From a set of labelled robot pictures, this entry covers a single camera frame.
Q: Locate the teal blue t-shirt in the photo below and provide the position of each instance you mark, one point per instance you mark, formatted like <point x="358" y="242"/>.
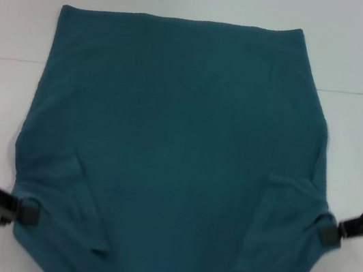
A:
<point x="173" y="141"/>

